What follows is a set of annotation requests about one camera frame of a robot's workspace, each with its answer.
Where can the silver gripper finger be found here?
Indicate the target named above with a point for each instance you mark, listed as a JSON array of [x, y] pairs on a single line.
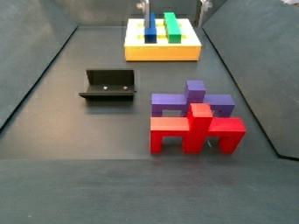
[[144, 6], [205, 4]]

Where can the purple three-legged block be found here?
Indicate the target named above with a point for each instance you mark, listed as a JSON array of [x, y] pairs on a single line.
[[220, 102]]

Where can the yellow slotted base board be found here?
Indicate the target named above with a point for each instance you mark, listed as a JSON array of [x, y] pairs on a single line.
[[161, 50]]

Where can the green rectangular block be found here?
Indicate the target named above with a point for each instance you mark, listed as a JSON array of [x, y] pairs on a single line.
[[172, 28]]

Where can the blue rectangular block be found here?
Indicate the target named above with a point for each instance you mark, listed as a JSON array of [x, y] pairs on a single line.
[[149, 29]]

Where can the red three-legged block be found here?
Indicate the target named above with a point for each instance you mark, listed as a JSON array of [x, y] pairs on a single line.
[[193, 128]]

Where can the black angle bracket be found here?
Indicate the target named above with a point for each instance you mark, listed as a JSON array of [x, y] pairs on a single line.
[[109, 83]]

